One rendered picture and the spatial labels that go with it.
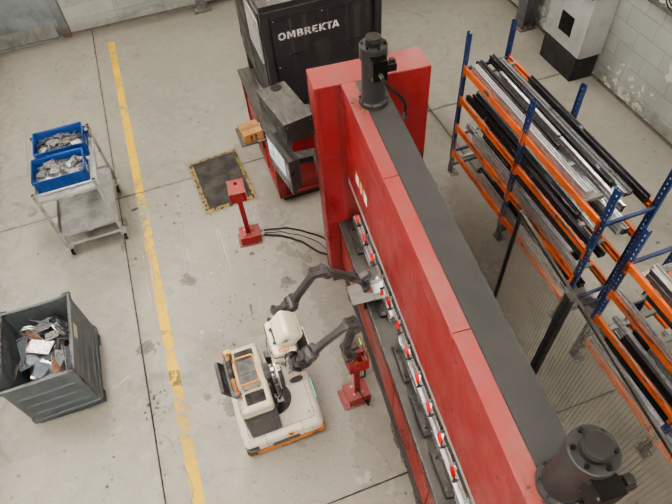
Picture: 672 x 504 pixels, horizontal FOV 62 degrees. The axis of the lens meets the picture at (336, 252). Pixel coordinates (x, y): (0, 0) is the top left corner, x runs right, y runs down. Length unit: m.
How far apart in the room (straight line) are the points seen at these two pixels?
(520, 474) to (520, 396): 0.33
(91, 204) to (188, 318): 1.76
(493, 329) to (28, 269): 5.21
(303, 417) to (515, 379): 2.41
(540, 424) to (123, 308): 4.39
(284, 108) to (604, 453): 3.26
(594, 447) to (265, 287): 4.12
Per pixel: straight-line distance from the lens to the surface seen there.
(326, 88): 3.95
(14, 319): 5.61
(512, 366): 2.64
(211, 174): 6.84
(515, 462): 2.48
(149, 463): 5.14
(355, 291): 4.32
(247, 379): 4.17
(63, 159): 6.20
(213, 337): 5.46
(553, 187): 5.04
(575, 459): 2.08
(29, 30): 10.24
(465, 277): 2.85
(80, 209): 6.57
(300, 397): 4.73
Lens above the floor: 4.61
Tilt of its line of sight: 52 degrees down
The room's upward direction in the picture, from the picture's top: 5 degrees counter-clockwise
